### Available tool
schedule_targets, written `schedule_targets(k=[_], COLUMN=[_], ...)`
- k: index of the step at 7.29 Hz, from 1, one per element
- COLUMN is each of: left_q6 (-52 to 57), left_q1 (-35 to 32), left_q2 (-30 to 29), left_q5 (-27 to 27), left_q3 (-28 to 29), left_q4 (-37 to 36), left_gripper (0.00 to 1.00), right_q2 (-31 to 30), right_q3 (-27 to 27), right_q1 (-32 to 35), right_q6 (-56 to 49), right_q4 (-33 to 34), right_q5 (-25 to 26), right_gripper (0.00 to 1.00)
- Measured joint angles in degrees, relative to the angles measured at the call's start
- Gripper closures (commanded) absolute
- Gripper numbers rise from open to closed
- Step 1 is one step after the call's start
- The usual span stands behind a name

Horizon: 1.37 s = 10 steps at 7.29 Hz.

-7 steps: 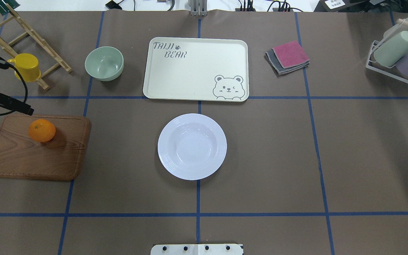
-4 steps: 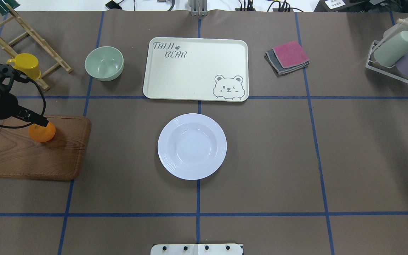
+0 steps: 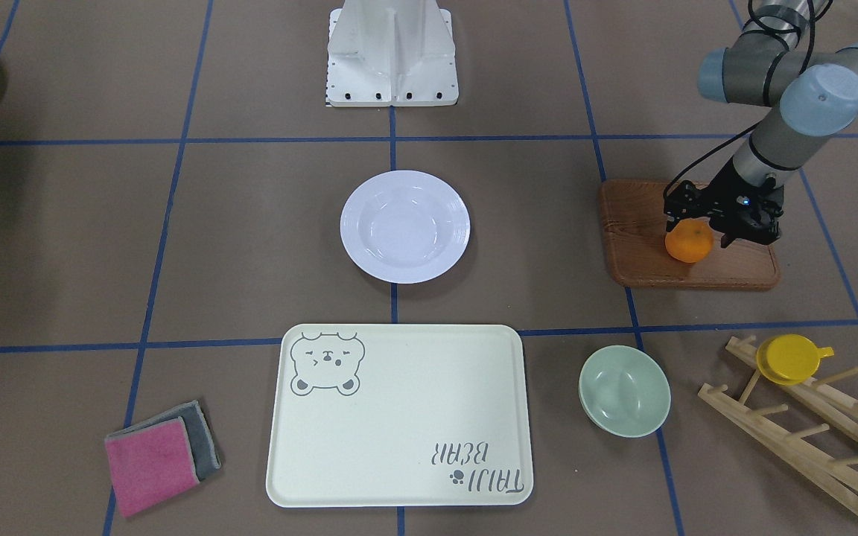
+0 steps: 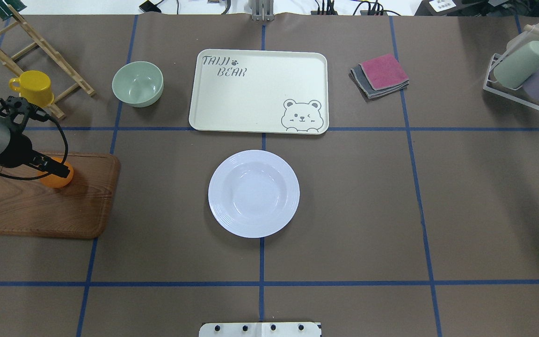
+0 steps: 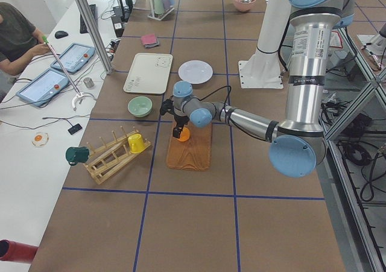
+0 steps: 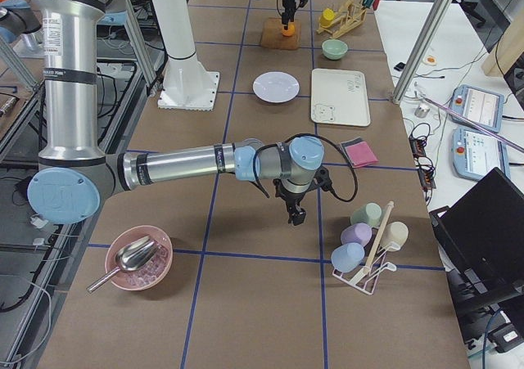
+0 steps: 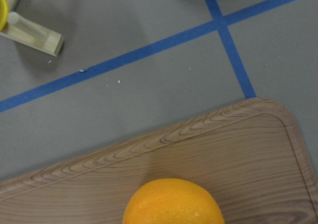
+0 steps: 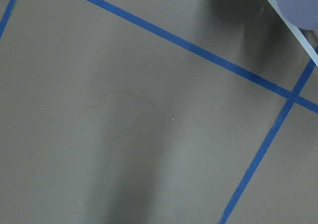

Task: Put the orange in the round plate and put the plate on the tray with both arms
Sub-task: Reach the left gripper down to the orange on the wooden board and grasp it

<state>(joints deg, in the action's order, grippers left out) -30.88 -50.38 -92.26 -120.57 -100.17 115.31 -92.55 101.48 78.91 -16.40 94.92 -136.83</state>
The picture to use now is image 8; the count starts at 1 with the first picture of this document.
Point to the purple cup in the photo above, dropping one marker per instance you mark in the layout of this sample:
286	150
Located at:
300	13

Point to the white cup rack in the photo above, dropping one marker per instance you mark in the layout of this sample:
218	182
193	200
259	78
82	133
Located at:
297	33

